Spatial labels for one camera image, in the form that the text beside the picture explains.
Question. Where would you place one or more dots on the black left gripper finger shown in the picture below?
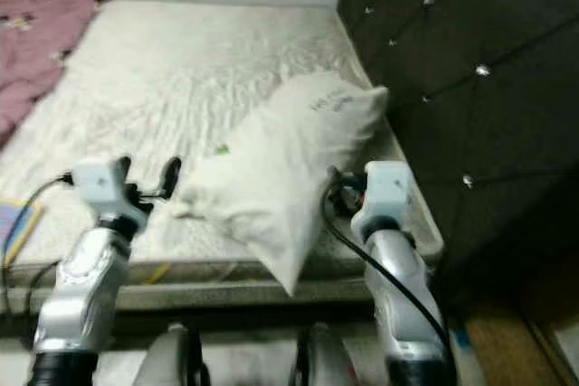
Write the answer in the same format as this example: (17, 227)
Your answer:
(171, 177)

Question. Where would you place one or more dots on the white pillow green tree print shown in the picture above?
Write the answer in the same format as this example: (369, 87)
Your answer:
(280, 178)

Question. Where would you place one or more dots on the yellow blue children's book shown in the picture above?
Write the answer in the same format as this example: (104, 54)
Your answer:
(18, 232)

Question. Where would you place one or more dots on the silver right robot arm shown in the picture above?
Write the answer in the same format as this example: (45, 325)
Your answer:
(407, 305)

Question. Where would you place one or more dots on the grey quilted mattress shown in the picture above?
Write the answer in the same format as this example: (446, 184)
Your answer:
(190, 70)

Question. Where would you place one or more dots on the silver left robot leg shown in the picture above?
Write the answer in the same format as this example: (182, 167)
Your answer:
(176, 359)

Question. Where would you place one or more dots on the silver robot leg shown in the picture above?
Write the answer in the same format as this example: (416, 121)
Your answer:
(326, 359)
(176, 359)

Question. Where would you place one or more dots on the silver right robot leg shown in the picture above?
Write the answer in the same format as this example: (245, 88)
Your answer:
(326, 359)

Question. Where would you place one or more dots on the mauve cartoon print blanket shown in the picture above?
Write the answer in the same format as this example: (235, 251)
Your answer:
(36, 42)

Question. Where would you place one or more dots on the black tufted headboard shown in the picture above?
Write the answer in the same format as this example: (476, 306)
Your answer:
(479, 42)

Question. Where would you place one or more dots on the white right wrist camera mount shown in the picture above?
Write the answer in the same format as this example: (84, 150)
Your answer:
(384, 192)

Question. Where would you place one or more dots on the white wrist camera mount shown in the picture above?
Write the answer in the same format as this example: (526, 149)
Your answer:
(384, 192)
(99, 183)

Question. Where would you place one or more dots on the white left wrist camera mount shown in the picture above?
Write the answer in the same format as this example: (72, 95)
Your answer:
(99, 183)

